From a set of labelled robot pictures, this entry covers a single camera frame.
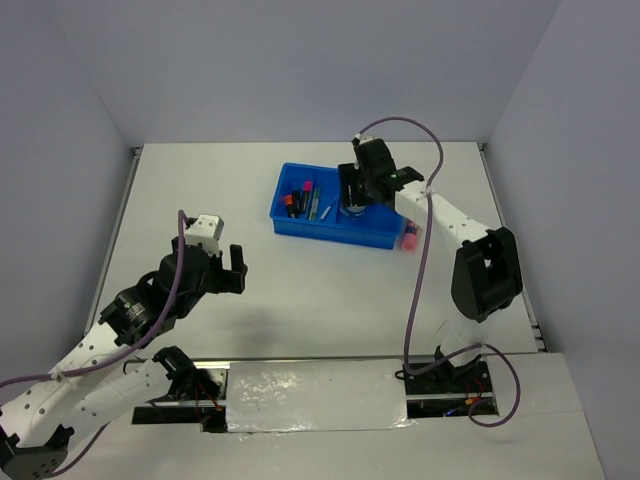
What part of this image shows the blue jar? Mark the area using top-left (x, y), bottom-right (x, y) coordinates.
top-left (340, 204), bottom-right (367, 218)

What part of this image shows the blue pen refill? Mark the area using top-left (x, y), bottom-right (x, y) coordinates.
top-left (320, 205), bottom-right (333, 221)

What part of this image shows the pink cap black highlighter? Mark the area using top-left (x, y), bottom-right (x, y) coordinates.
top-left (298, 181), bottom-right (313, 218)

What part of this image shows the blue cap black highlighter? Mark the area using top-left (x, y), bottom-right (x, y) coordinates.
top-left (291, 190), bottom-right (303, 218)

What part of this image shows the pink glue bottle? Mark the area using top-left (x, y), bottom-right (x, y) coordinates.
top-left (400, 221), bottom-right (420, 252)

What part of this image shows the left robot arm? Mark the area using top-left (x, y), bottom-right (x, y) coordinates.
top-left (1, 234), bottom-right (248, 479)

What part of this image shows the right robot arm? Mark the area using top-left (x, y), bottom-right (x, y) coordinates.
top-left (338, 135), bottom-right (523, 391)

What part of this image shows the blue compartment tray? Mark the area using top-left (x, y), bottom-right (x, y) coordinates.
top-left (270, 162), bottom-right (403, 249)

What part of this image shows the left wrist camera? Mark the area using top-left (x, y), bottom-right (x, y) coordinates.
top-left (185, 214), bottom-right (224, 257)

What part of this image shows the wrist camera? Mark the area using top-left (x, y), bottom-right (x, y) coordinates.
top-left (351, 134), bottom-right (376, 147)
top-left (185, 214), bottom-right (224, 257)

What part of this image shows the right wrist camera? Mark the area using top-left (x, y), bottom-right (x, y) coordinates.
top-left (351, 134), bottom-right (376, 147)

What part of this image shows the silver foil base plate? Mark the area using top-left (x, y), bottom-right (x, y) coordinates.
top-left (226, 359), bottom-right (411, 433)

